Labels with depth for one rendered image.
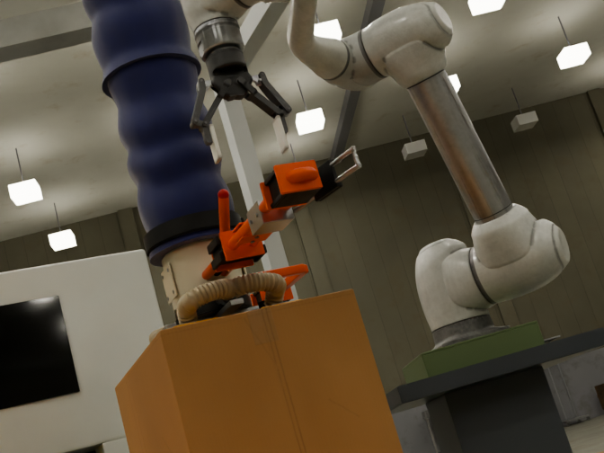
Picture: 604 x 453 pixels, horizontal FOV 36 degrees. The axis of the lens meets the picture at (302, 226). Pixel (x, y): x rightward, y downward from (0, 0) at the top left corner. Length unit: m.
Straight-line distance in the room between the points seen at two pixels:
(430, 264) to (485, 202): 0.22
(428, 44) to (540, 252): 0.56
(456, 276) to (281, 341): 0.69
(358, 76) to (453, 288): 0.57
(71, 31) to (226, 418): 9.84
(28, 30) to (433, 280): 9.47
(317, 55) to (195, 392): 0.86
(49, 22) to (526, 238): 9.60
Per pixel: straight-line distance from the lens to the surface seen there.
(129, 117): 2.14
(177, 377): 1.70
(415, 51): 2.20
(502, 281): 2.29
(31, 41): 11.42
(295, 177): 1.49
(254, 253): 1.82
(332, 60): 2.19
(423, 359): 2.21
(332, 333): 1.80
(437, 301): 2.34
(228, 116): 6.00
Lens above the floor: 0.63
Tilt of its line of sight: 14 degrees up
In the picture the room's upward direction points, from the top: 17 degrees counter-clockwise
